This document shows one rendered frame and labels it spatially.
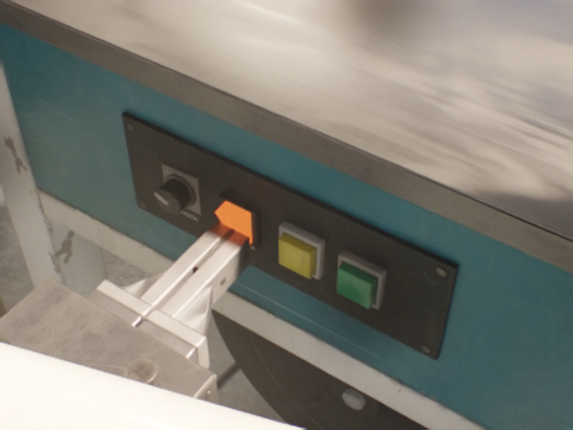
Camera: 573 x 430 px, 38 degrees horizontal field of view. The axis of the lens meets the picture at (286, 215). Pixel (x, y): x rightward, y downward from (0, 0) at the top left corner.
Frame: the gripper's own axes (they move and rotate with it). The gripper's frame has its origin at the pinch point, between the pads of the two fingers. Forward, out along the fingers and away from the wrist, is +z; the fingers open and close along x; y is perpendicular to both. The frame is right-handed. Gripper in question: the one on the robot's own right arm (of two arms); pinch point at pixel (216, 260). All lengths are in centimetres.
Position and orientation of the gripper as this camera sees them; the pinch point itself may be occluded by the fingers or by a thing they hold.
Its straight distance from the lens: 55.6
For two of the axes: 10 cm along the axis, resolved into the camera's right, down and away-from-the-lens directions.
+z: 5.6, -6.0, 5.8
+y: -0.1, -7.0, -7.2
